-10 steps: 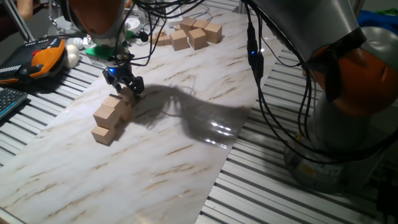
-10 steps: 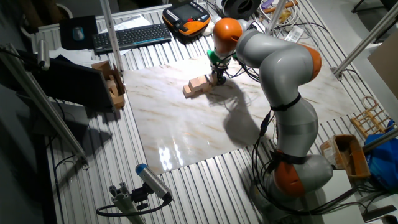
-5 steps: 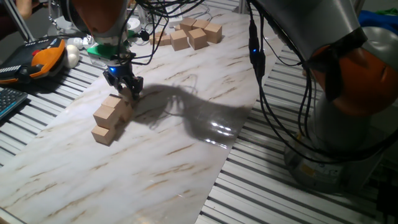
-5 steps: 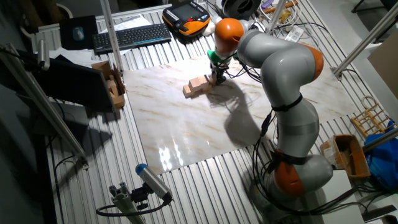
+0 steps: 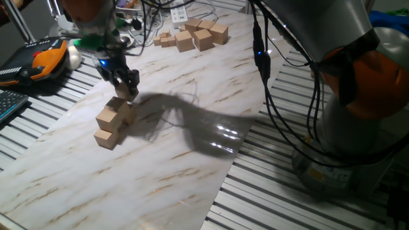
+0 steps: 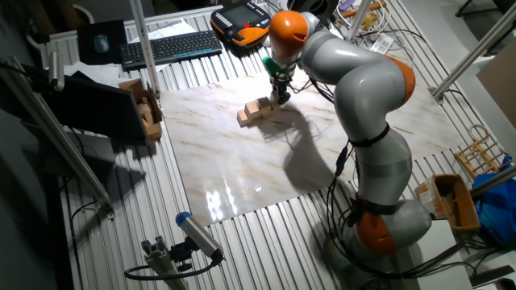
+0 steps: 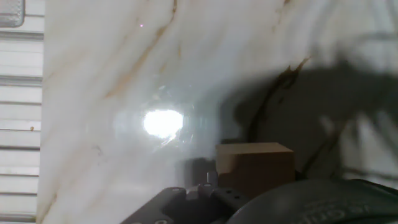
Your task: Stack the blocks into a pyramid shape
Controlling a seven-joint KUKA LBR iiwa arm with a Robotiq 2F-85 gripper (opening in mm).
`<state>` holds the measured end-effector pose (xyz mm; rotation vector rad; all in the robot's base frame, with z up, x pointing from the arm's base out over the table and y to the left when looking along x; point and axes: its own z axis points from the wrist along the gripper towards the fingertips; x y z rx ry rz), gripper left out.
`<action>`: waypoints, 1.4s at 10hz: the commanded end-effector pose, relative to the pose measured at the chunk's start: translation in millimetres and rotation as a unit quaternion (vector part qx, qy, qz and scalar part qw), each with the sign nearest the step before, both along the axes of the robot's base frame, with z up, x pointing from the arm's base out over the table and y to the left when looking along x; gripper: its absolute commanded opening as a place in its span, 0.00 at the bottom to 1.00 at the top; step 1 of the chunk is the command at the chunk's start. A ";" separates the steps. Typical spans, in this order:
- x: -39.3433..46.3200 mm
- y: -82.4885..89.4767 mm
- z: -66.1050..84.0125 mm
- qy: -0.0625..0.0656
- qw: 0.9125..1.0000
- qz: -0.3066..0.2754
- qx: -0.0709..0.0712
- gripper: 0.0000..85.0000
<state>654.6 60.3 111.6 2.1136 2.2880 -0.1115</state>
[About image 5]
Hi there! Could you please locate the black computer keyboard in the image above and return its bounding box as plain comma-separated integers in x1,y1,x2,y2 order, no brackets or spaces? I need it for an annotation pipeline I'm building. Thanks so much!
0,90,30,125

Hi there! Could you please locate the large light wooden cube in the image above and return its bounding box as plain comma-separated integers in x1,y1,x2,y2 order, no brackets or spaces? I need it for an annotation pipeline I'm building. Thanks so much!
197,20,217,32
209,23,229,46
176,30,196,54
184,17,203,36
192,28,215,52

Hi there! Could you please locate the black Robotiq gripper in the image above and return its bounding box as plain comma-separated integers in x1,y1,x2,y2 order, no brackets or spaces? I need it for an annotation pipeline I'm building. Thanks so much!
94,52,141,96

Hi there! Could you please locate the blue fabric bag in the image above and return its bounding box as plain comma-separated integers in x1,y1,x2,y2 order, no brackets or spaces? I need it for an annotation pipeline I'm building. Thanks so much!
369,9,409,35

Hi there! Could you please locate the orange black teach pendant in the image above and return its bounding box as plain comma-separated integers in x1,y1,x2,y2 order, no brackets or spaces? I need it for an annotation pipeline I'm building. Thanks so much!
0,37,70,88

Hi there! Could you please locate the white power strip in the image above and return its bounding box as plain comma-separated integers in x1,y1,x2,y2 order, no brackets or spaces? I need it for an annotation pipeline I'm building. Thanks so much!
170,0,189,29

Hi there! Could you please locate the thin grey metal strut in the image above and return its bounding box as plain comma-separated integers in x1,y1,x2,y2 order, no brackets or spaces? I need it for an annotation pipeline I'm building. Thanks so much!
47,0,65,20

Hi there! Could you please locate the white egg-shaped object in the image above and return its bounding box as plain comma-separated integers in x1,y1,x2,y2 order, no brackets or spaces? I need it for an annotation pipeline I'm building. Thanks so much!
66,45,83,72

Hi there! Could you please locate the white marble pattern sheet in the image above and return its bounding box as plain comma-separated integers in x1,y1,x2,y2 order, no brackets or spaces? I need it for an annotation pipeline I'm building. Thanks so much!
0,6,300,230

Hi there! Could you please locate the medium light wooden cube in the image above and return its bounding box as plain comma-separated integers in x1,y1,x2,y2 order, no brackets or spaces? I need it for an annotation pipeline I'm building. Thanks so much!
114,81,140,103
123,107,138,127
106,96,131,116
93,127,120,150
95,107,125,134

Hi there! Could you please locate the round metal bowl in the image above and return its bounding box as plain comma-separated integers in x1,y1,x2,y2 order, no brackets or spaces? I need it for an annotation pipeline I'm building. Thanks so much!
120,34,135,49

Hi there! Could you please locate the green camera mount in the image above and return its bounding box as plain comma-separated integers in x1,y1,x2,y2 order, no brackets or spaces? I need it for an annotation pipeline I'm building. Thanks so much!
72,18,128,51

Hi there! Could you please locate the aluminium profile post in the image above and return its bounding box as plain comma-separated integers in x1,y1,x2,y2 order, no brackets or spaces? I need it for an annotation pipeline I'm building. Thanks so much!
242,0,260,16

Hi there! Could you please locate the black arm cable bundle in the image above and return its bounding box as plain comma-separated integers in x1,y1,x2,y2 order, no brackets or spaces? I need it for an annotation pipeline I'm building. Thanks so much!
105,0,409,169

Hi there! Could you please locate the thick grey metal strut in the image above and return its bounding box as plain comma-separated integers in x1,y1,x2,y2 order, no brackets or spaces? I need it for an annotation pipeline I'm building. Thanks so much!
2,0,36,44

